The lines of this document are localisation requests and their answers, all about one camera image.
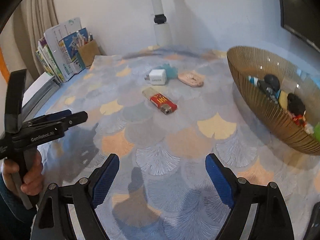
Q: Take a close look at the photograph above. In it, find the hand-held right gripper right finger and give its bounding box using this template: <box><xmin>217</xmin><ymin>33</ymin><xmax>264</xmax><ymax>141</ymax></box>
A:
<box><xmin>205</xmin><ymin>153</ymin><xmax>295</xmax><ymax>240</ymax></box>

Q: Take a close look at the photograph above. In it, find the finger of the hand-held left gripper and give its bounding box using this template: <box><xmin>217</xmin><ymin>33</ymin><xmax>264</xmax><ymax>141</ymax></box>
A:
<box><xmin>30</xmin><ymin>109</ymin><xmax>73</xmax><ymax>125</ymax></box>
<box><xmin>27</xmin><ymin>111</ymin><xmax>88</xmax><ymax>132</ymax></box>

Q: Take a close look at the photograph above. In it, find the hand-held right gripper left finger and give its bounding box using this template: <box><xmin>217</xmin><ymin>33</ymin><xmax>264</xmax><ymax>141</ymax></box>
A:
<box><xmin>31</xmin><ymin>153</ymin><xmax>120</xmax><ymax>240</ymax></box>

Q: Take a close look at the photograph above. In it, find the amber ribbed glass bowl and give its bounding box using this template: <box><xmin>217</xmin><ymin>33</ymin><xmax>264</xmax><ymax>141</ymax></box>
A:
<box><xmin>226</xmin><ymin>45</ymin><xmax>320</xmax><ymax>155</ymax></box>

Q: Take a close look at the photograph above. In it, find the person's left forearm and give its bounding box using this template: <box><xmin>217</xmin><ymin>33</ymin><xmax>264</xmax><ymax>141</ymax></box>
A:
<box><xmin>0</xmin><ymin>175</ymin><xmax>38</xmax><ymax>240</ymax></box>

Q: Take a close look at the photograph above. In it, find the person's left hand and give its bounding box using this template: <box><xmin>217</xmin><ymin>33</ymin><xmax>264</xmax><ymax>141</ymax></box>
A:
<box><xmin>1</xmin><ymin>151</ymin><xmax>44</xmax><ymax>197</ymax></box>

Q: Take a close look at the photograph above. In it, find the white side shelf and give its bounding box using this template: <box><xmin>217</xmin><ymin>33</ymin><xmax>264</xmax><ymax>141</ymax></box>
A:
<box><xmin>22</xmin><ymin>72</ymin><xmax>61</xmax><ymax>117</ymax></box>

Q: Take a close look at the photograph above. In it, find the leaf-patterned tablecloth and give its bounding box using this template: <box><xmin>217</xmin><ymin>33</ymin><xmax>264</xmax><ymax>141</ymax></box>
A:
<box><xmin>22</xmin><ymin>45</ymin><xmax>320</xmax><ymax>240</ymax></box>

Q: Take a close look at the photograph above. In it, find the row of colourful booklets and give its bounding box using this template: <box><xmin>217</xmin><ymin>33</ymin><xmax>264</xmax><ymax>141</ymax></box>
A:
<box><xmin>36</xmin><ymin>17</ymin><xmax>91</xmax><ymax>83</ymax></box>

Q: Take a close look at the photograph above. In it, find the brown pen holder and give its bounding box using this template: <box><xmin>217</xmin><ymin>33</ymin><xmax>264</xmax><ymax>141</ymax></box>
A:
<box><xmin>76</xmin><ymin>40</ymin><xmax>102</xmax><ymax>68</ymax></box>

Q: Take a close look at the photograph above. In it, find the bundle of pens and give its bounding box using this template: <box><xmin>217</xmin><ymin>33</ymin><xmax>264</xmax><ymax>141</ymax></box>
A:
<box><xmin>76</xmin><ymin>31</ymin><xmax>94</xmax><ymax>48</ymax></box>

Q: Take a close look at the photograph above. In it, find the red lighter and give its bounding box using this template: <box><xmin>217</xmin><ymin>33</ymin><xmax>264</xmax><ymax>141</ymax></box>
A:
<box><xmin>142</xmin><ymin>88</ymin><xmax>178</xmax><ymax>116</ymax></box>

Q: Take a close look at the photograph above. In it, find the white charger plug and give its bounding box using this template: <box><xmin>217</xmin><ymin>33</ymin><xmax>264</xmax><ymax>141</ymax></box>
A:
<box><xmin>144</xmin><ymin>69</ymin><xmax>167</xmax><ymax>86</ymax></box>

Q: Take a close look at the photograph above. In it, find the blue and white small item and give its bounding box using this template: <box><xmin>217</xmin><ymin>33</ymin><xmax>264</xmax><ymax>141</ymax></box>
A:
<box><xmin>266</xmin><ymin>87</ymin><xmax>282</xmax><ymax>105</ymax></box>

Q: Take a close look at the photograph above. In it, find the beige curtain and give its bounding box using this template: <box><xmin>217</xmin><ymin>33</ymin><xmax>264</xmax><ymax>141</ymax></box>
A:
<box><xmin>12</xmin><ymin>0</ymin><xmax>60</xmax><ymax>73</ymax></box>

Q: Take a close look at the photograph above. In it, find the yellow round object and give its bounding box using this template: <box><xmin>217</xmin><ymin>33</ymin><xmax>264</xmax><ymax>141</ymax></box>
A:
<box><xmin>278</xmin><ymin>90</ymin><xmax>290</xmax><ymax>108</ymax></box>

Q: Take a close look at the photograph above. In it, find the blue and white tube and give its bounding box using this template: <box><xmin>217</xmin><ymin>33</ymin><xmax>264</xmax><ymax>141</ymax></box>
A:
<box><xmin>248</xmin><ymin>76</ymin><xmax>262</xmax><ymax>87</ymax></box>

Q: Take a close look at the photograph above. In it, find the teal fluffy ball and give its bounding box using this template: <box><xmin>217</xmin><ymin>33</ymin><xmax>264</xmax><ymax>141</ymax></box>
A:
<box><xmin>160</xmin><ymin>64</ymin><xmax>179</xmax><ymax>79</ymax></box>

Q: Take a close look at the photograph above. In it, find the black and red doll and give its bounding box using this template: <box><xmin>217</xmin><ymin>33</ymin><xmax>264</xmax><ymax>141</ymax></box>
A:
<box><xmin>287</xmin><ymin>93</ymin><xmax>307</xmax><ymax>127</ymax></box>

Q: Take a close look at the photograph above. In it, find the dark grey rounded object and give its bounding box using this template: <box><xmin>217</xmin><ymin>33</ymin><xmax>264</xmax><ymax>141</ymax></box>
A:
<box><xmin>259</xmin><ymin>74</ymin><xmax>281</xmax><ymax>93</ymax></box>

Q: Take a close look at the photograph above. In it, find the white lamp pole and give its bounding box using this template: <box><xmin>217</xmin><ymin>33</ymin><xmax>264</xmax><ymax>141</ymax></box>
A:
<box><xmin>146</xmin><ymin>0</ymin><xmax>173</xmax><ymax>47</ymax></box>

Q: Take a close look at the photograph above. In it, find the black television screen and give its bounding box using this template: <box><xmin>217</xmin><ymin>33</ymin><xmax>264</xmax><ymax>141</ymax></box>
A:
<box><xmin>275</xmin><ymin>0</ymin><xmax>320</xmax><ymax>50</ymax></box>

